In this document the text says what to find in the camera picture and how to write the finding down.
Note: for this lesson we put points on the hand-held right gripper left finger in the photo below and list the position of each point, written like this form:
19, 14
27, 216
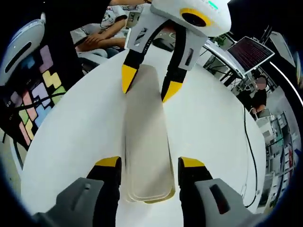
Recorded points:
104, 175

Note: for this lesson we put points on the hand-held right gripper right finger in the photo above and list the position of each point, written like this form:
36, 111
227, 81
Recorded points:
191, 175

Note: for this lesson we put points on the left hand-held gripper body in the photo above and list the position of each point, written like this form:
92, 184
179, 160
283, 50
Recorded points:
170, 9

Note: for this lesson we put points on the beige cutlery case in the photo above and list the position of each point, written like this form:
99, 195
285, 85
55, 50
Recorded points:
154, 201

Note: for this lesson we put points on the beige strip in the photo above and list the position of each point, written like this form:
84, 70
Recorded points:
146, 130

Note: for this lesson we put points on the dark oval object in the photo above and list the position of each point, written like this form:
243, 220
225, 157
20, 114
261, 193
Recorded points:
163, 45

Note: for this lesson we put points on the white laptop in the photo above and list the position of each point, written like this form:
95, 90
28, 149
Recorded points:
251, 53

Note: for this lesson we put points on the white chest-worn device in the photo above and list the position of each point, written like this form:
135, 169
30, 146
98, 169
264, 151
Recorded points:
21, 49

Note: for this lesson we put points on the ceiling light strip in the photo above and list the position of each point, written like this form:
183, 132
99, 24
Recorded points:
290, 78

